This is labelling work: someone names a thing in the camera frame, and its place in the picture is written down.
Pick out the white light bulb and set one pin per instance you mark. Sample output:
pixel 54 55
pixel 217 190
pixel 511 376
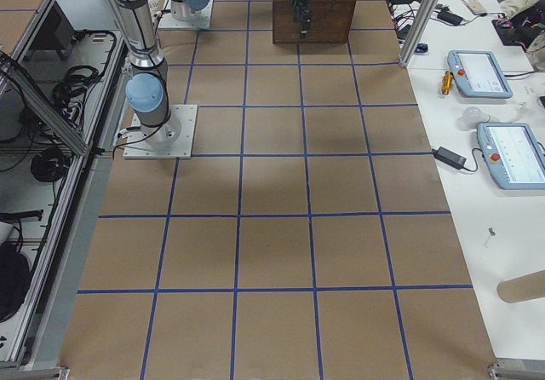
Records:
pixel 472 116

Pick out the smartphone with patterned case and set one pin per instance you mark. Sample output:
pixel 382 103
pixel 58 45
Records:
pixel 475 7

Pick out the lower teach pendant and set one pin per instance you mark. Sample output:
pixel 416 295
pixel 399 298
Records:
pixel 512 155

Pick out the black power adapter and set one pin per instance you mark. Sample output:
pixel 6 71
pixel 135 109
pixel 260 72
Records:
pixel 450 158

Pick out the cardboard tube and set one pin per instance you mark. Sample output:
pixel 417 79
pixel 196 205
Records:
pixel 524 288

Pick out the upper teach pendant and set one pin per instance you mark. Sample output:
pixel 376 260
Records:
pixel 477 74

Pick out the aluminium frame post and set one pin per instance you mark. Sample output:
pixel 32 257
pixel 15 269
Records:
pixel 423 15

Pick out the dark wooden drawer cabinet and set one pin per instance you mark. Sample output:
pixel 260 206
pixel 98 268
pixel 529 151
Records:
pixel 331 22

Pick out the teach pendant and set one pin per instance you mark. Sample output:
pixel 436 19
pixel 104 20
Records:
pixel 477 74
pixel 512 155

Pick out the orange tool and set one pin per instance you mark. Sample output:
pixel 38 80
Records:
pixel 446 83

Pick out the small screw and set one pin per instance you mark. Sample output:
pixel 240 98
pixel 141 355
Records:
pixel 491 234

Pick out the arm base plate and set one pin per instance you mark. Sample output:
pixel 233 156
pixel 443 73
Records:
pixel 169 23
pixel 173 140

